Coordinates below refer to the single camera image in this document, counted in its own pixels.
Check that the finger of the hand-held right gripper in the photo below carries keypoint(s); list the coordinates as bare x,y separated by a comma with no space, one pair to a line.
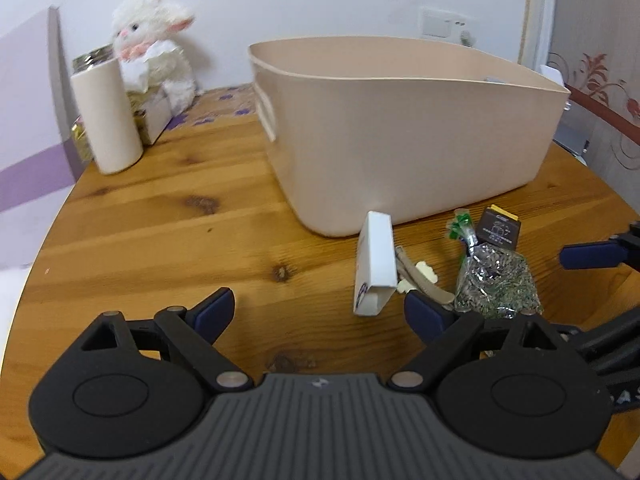
590,255
607,337

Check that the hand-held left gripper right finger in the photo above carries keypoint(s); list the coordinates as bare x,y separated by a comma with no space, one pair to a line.
425,316

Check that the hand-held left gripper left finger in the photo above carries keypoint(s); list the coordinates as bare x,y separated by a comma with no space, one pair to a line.
217,306

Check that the beige hair clip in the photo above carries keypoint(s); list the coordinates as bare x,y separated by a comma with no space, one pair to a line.
425,285

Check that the clear bag of dried herbs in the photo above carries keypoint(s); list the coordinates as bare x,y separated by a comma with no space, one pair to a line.
495,280

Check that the small white cardboard box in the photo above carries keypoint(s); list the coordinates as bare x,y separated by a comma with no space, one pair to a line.
375,255

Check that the small dark square packet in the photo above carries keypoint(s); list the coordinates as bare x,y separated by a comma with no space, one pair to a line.
497,230

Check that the green tipped clear packet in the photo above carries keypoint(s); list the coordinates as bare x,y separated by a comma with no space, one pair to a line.
459,225

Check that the beige plastic storage basket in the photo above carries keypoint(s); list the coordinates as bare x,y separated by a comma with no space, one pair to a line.
400,150

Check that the white plastic item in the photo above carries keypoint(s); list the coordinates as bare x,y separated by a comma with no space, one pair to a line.
554,74

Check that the floral patterned door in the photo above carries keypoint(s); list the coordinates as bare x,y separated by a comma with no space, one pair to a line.
600,60

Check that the white tissue box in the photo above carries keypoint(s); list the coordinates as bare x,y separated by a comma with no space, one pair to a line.
157,115

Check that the purple patterned mat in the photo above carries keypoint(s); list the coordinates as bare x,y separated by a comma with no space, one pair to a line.
220,105

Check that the gold foil packet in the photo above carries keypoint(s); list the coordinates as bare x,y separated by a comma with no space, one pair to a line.
80,142

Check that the white cylindrical bottle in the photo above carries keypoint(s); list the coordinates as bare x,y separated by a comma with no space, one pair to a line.
107,120

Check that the purple and white panel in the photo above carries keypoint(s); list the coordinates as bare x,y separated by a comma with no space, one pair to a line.
30,110

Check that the white plush toy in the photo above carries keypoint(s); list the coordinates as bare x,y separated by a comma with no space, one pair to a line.
150,20

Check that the white wall socket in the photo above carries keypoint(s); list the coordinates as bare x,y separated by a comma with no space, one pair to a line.
440,25

